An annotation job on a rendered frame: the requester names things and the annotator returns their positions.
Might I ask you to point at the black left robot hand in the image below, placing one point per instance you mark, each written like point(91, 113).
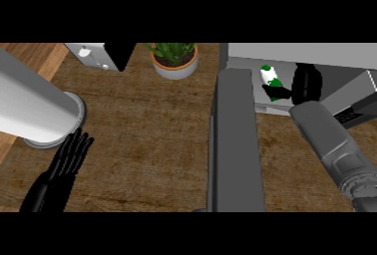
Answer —
point(55, 179)

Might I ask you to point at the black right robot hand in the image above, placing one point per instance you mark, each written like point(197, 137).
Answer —
point(306, 83)

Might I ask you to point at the white and green milk bottle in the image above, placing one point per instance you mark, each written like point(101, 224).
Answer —
point(268, 75)

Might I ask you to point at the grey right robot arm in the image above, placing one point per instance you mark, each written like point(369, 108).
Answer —
point(330, 146)

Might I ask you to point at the grey microwave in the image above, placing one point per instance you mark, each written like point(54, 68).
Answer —
point(314, 53)

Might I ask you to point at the dark grey microwave door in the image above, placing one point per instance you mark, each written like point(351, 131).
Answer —
point(237, 142)

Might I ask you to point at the green plant in pot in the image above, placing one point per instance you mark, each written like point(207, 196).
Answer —
point(175, 61)

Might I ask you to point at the white and black appliance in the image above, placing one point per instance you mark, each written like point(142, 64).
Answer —
point(95, 53)

